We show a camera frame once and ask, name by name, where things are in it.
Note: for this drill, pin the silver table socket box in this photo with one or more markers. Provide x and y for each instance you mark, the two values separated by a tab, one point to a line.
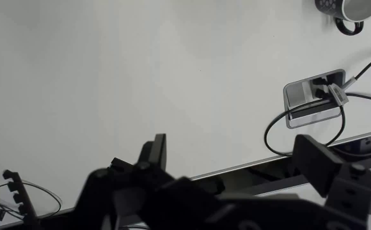
299	96

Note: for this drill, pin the dark grey mug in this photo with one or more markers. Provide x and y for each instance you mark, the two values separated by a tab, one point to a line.
359	8

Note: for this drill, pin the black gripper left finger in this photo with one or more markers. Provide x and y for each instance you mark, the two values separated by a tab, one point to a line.
158	151

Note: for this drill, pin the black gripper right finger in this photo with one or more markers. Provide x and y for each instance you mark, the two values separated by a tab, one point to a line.
318	163

